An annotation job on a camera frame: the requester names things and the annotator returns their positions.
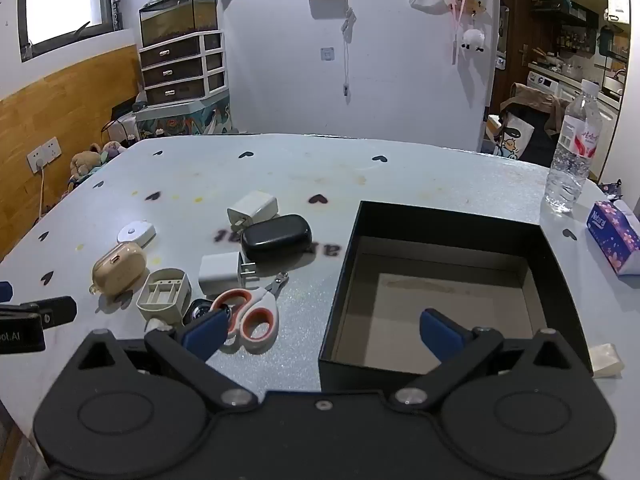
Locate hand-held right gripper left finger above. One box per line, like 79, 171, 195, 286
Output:
75, 309, 258, 408

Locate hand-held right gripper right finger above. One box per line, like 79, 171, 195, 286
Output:
392, 308, 591, 408

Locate black round ribbed object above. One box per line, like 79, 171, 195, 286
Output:
182, 297, 233, 332

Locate orange white scissors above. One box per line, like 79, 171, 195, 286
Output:
209, 271, 292, 356

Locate grey plastic holder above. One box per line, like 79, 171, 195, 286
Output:
136, 267, 192, 323

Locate white cube charger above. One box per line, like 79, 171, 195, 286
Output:
198, 251, 260, 296

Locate beige earbud case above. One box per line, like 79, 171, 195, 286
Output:
89, 241, 147, 297

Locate white oval device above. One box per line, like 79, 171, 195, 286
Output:
117, 221, 157, 248

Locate black cardboard box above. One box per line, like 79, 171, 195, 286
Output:
318, 201, 596, 379

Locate black oval case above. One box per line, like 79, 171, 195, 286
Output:
241, 214, 313, 262

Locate plush toys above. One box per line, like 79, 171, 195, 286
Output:
67, 142, 128, 186

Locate small white paper piece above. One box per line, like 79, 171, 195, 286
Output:
586, 342, 625, 378

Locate purple tissue pack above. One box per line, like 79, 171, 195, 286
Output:
586, 199, 640, 277

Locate cartoon tote bag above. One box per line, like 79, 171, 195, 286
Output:
492, 110, 536, 161

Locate printed colourful cabinet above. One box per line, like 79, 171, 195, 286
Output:
135, 97, 233, 138

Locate clear water bottle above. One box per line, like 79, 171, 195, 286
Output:
545, 79, 603, 213

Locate brown cloth on chair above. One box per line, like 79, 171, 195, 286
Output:
502, 82, 571, 136

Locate white drawer unit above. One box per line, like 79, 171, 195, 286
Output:
138, 30, 228, 107

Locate white washing machine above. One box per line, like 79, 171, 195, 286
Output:
527, 71, 561, 102

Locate white sheep plush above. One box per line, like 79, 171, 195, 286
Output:
460, 29, 487, 53

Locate window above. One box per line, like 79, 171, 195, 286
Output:
17, 0, 121, 63

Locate glass fish tank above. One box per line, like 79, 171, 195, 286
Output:
139, 0, 220, 48

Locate pink ribbon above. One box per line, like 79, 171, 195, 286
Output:
445, 0, 473, 66

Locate white power cable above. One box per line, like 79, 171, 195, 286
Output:
34, 160, 49, 223

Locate wall power outlet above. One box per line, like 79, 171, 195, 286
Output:
27, 137, 62, 173

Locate hanging white cord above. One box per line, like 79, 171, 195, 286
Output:
341, 7, 357, 98

